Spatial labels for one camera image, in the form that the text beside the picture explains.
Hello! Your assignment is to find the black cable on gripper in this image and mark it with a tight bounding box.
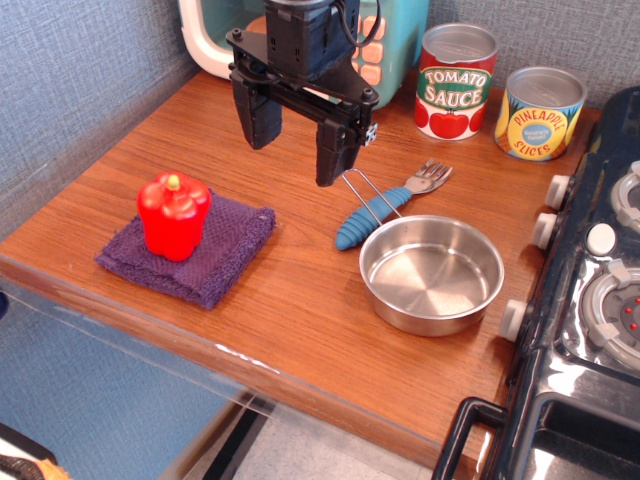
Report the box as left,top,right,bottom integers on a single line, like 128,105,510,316
333,0,382,49

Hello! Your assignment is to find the teal toy microwave oven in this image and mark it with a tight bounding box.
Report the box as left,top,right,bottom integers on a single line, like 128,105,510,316
178,0,429,108

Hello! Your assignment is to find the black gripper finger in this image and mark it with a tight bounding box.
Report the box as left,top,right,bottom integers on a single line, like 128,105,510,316
316,118,362,187
232,78,282,150

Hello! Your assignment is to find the small steel pan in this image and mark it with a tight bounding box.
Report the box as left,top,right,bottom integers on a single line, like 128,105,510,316
341,168,506,338

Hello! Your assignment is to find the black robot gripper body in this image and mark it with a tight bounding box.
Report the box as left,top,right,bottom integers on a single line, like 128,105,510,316
226,1,379,146

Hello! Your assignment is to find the red toy capsicum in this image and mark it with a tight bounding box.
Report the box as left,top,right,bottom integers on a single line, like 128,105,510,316
137,171,212,262

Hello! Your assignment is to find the black toy stove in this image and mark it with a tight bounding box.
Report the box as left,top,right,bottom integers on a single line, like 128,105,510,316
433,87,639,479

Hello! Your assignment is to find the white stove knob bottom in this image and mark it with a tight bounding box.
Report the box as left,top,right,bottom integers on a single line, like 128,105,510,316
499,299,528,342

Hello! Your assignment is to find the tomato sauce can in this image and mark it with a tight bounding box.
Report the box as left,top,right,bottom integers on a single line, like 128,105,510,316
414,23,499,141

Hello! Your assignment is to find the blue handled fork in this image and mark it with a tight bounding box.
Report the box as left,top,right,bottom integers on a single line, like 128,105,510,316
334,159,454,251

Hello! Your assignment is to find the white stove knob top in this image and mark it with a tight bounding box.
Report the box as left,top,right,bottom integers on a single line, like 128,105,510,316
545,175,571,210

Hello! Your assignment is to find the white stove knob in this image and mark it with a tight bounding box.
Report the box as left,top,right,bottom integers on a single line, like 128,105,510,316
545,175,571,210
531,213,557,250
499,299,528,342

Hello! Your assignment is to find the pineapple slices can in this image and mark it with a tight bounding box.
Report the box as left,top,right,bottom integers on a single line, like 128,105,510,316
494,66,587,162

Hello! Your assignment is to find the white stove knob middle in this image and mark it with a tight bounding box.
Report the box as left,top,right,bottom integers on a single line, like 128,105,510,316
531,213,557,250

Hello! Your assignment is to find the purple folded cloth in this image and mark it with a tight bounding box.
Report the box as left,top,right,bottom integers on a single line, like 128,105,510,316
95,194,276,310

